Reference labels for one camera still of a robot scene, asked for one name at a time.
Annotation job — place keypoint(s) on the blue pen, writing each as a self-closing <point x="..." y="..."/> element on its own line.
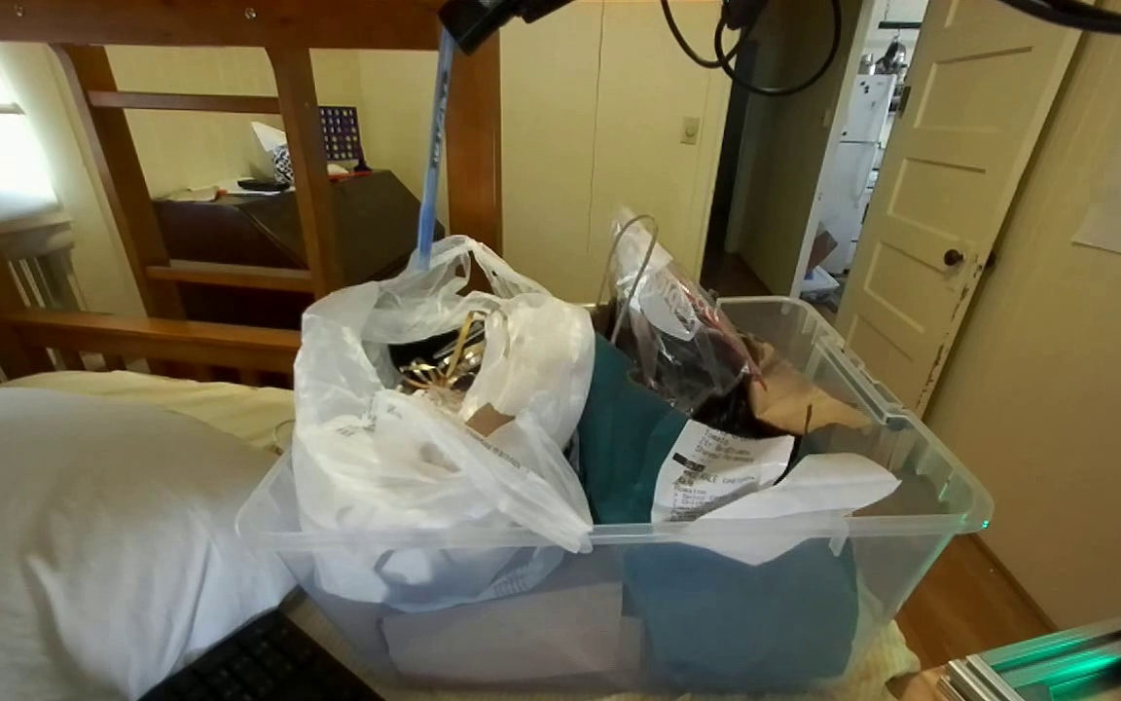
<point x="435" y="156"/>

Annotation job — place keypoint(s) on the yellow bed sheet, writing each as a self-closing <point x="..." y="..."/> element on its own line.
<point x="196" y="396"/>

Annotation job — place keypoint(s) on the brown paper bag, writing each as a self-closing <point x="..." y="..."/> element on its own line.
<point x="799" y="401"/>

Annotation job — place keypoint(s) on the white plastic bag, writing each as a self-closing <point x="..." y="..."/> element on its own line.
<point x="380" y="480"/>

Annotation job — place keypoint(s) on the dark patterned box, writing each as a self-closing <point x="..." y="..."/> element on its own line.
<point x="341" y="136"/>

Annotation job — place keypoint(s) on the dark wooden dresser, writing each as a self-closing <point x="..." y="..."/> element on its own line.
<point x="368" y="216"/>

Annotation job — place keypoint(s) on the white paper sheet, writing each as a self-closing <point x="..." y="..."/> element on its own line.
<point x="271" y="151"/>

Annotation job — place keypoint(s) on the brown cardboard tag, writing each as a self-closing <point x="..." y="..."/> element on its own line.
<point x="486" y="417"/>

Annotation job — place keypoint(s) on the cream panel door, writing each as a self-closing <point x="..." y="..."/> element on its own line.
<point x="937" y="170"/>

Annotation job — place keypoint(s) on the black lace fabric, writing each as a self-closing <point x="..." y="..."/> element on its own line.
<point x="742" y="416"/>

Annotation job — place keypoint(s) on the white printed receipt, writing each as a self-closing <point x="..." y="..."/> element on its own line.
<point x="716" y="470"/>

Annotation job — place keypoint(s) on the white radiator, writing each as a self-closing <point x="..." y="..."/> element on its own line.
<point x="38" y="257"/>

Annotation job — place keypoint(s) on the white paper envelope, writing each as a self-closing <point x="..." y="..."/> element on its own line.
<point x="836" y="486"/>

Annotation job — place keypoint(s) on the teal cloth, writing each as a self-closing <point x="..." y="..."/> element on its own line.
<point x="728" y="626"/>

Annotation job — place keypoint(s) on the white pillow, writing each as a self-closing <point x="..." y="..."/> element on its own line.
<point x="67" y="547"/>

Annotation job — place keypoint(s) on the clear plastic storage bin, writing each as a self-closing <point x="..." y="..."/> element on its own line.
<point x="906" y="570"/>

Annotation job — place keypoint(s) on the black keyboard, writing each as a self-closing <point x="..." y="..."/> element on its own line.
<point x="261" y="667"/>

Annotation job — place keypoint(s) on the wooden bunk bed frame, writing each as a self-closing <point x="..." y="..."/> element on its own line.
<point x="289" y="129"/>

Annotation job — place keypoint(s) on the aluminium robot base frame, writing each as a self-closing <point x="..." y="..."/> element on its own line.
<point x="1039" y="667"/>

